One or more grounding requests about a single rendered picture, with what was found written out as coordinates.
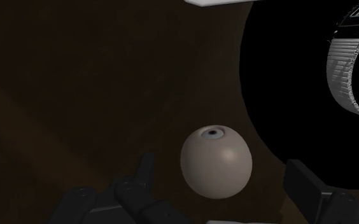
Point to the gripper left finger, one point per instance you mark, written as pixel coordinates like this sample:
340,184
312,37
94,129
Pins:
133,198

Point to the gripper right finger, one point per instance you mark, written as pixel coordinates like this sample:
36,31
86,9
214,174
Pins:
306,189

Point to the beige egg-shaped vase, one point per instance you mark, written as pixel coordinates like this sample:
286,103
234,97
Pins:
216,164

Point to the black round bowl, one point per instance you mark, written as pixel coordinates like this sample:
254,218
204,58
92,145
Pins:
285,93

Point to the black watch with silver band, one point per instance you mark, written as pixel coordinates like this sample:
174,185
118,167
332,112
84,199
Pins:
341,77

